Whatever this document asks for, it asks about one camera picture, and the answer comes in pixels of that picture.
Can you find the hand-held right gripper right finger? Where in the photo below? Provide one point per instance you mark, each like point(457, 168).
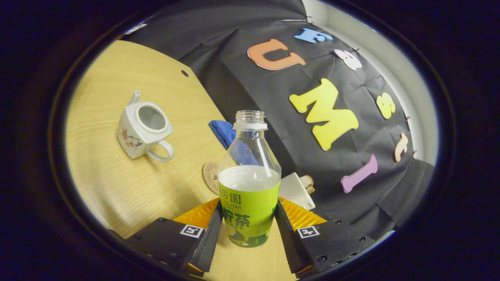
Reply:
point(289, 242)

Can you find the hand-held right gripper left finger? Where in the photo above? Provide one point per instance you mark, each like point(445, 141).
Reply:
point(207, 242)

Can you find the green label water bottle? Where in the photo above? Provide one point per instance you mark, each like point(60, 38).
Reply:
point(250, 210)

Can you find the round cork coaster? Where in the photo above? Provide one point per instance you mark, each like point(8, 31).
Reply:
point(211, 177)

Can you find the white ceramic teacup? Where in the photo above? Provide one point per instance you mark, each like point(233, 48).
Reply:
point(133, 136)

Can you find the white toaster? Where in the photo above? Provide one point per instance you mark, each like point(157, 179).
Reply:
point(293, 191)

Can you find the bread slice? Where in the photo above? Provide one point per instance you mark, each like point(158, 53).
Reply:
point(311, 190)
point(306, 180)

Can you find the blue towel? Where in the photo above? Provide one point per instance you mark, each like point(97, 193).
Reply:
point(222, 132)

